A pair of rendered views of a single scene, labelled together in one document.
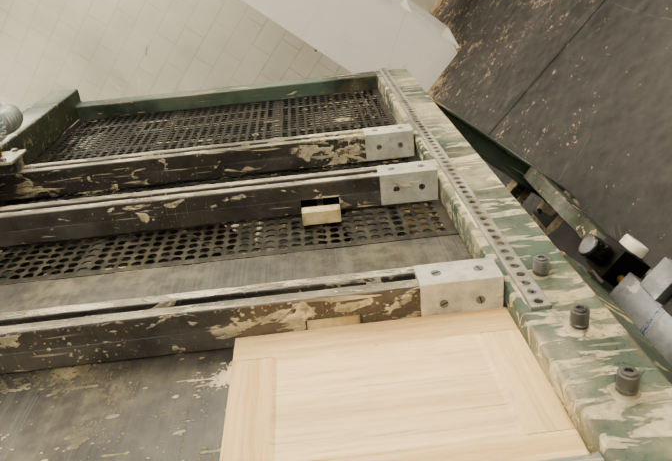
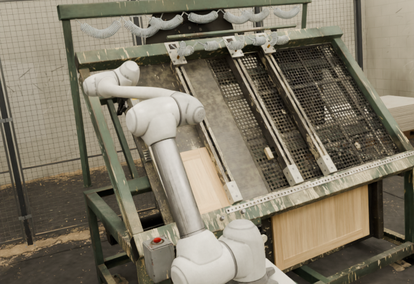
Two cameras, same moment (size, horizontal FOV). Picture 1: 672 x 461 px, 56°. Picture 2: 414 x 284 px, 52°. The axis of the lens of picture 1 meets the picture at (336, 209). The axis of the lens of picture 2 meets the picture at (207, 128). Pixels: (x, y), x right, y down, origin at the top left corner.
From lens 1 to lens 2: 189 cm
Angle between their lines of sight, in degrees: 44
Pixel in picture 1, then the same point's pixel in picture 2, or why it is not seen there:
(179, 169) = (286, 101)
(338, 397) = (191, 172)
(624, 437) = not seen: hidden behind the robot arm
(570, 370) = (204, 215)
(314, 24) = not seen: outside the picture
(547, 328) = (219, 212)
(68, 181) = (270, 71)
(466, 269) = (235, 193)
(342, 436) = not seen: hidden behind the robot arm
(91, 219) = (246, 90)
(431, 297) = (225, 186)
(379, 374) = (200, 179)
